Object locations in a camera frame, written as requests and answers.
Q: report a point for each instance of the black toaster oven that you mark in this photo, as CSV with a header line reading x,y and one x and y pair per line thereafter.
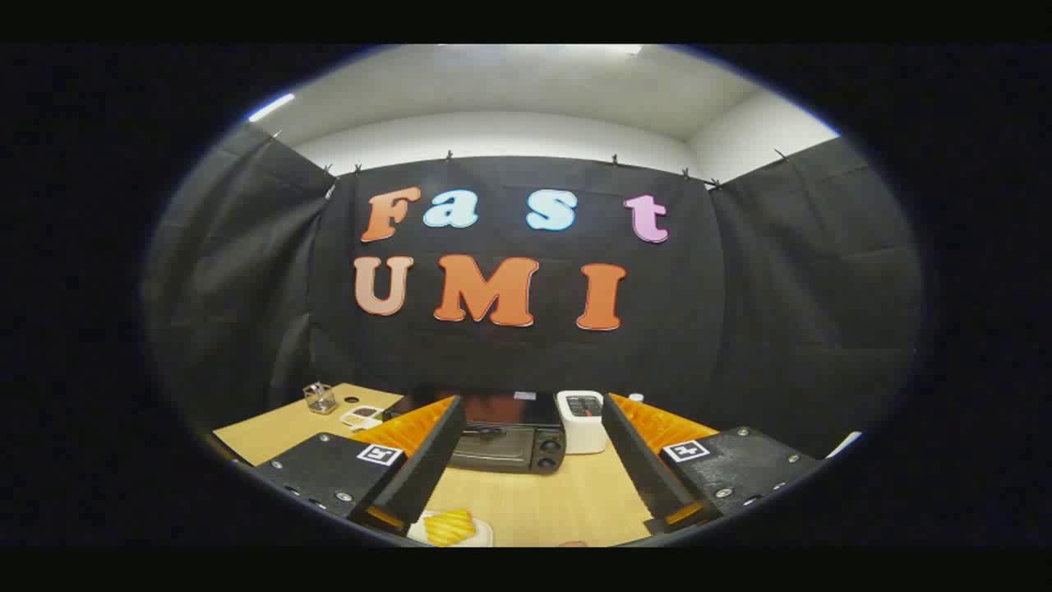
x,y
514,436

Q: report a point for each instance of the white divided snack dish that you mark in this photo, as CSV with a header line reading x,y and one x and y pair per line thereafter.
x,y
360,418

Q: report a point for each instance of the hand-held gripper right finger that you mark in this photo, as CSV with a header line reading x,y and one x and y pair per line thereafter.
x,y
637,464

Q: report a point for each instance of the white bread toaster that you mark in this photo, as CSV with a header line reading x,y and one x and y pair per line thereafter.
x,y
582,423

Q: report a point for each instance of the golden croissant bread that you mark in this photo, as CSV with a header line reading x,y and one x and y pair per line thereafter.
x,y
449,528

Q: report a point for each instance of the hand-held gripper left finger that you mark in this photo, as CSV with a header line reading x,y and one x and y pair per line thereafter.
x,y
427,460

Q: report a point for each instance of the white plate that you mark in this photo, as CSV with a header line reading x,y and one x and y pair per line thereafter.
x,y
483,533

